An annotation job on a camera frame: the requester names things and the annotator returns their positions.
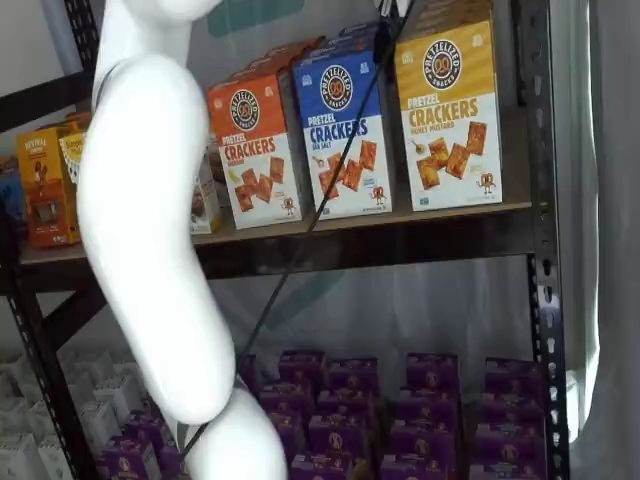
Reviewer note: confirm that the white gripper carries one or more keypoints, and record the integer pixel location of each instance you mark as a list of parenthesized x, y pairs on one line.
[(392, 6)]

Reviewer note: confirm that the yellow white pretzel crackers box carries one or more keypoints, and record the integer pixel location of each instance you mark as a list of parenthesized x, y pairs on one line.
[(450, 150)]

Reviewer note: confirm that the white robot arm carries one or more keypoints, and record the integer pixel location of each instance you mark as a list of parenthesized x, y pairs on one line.
[(145, 200)]

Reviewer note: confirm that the blue white pretzel crackers box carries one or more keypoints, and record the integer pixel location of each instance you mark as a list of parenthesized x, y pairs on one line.
[(345, 100)]

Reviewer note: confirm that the brown wooden shelf board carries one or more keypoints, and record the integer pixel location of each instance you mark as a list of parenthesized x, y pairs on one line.
[(400, 218)]

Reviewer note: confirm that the orange white pretzel crackers box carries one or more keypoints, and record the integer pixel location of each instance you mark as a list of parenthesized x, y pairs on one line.
[(255, 200)]

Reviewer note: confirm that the yellow white snack bar box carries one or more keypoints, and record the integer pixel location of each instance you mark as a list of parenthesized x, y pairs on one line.
[(207, 200)]

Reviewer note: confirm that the white box with dark pieces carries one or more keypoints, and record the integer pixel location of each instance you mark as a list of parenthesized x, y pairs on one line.
[(70, 155)]

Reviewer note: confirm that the tall orange snack box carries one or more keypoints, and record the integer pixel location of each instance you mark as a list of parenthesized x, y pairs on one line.
[(45, 200)]

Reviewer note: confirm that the white carton box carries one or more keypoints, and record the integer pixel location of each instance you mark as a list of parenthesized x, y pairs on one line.
[(115, 390), (12, 416), (99, 422), (42, 417), (20, 457), (56, 457)]

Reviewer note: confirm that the black metal shelving rack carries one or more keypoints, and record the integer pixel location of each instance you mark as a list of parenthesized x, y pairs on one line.
[(542, 150)]

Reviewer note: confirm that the white plastic curtain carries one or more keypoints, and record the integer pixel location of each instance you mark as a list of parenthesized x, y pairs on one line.
[(615, 250)]

